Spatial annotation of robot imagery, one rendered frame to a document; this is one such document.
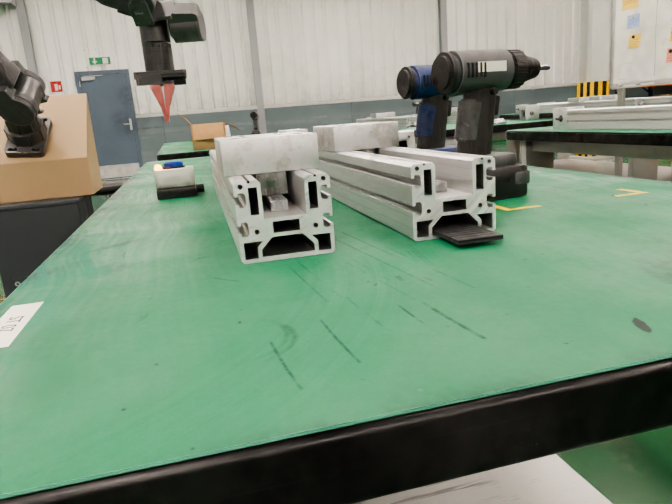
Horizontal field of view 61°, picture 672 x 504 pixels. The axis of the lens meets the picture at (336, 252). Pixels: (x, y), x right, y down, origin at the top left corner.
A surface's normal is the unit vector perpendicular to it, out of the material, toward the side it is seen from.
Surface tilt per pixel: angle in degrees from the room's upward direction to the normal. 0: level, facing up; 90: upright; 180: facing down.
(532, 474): 0
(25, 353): 0
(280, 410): 0
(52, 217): 90
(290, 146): 90
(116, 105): 90
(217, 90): 90
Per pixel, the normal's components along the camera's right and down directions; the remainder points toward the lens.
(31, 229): 0.25, 0.21
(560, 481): -0.07, -0.97
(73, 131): 0.12, -0.56
